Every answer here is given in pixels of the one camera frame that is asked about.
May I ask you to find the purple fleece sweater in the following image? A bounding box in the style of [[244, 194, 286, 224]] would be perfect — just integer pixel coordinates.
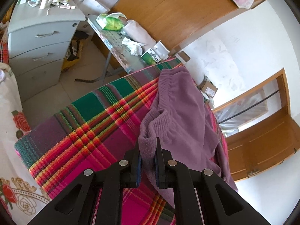
[[138, 66, 239, 210]]

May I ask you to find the floral white bedsheet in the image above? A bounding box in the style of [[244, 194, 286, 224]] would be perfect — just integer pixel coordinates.
[[1, 63, 50, 224]]

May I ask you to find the wooden door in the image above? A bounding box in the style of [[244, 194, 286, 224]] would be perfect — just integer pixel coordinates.
[[226, 110, 299, 181]]

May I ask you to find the pink plaid bed cover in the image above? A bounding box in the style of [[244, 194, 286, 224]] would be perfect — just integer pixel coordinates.
[[15, 58, 230, 224]]

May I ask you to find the brown cardboard box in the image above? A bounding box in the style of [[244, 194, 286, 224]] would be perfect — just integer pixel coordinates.
[[199, 80, 218, 98]]

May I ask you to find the small white cardboard box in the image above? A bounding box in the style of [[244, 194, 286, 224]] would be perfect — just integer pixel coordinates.
[[175, 51, 190, 64]]

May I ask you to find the glass side table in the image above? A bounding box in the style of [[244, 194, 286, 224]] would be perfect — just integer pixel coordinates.
[[75, 15, 148, 85]]

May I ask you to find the grey drawer cabinet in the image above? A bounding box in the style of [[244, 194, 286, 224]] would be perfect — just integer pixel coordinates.
[[8, 1, 86, 102]]

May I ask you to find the green tissue pack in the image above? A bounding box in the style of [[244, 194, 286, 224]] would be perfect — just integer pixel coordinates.
[[96, 12, 127, 31]]

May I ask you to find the wooden wardrobe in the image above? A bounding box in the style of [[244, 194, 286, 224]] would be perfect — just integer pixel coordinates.
[[110, 0, 270, 57]]

